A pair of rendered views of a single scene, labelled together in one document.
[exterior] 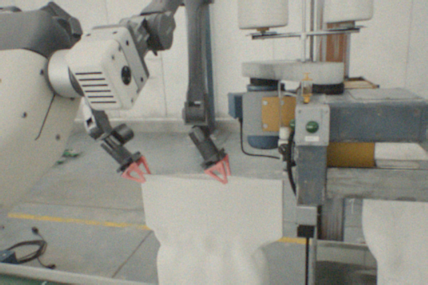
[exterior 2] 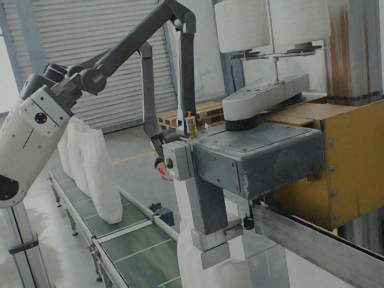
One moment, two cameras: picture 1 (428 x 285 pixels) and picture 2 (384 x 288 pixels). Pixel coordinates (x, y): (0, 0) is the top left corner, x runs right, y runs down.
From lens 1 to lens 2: 1.03 m
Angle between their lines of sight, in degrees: 46
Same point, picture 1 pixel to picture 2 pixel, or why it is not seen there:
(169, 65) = not seen: outside the picture
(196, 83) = (180, 104)
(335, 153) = (297, 190)
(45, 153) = (32, 155)
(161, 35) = (86, 85)
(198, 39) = (180, 67)
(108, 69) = (26, 116)
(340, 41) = (343, 55)
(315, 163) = (194, 195)
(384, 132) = (221, 179)
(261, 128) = not seen: hidden behind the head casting
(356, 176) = (273, 219)
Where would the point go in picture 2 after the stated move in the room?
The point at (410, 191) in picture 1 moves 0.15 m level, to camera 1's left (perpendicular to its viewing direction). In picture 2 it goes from (314, 254) to (262, 238)
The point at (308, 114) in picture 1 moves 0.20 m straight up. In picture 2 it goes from (167, 152) to (152, 75)
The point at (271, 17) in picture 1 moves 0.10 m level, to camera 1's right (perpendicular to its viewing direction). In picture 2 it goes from (231, 43) to (258, 39)
